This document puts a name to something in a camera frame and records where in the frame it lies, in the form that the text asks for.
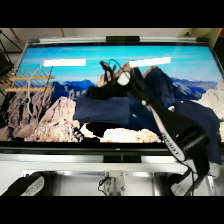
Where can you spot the silver frame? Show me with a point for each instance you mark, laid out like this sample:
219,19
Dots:
66,164

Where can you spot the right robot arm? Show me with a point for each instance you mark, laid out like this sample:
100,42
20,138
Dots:
173,126

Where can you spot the navy blue T-shirt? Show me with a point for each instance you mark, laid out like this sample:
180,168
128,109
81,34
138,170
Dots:
101,110

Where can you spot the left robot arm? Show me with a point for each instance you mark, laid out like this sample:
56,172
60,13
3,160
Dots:
28,185

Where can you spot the dark blue garment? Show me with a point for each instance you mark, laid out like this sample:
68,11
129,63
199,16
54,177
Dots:
210,123

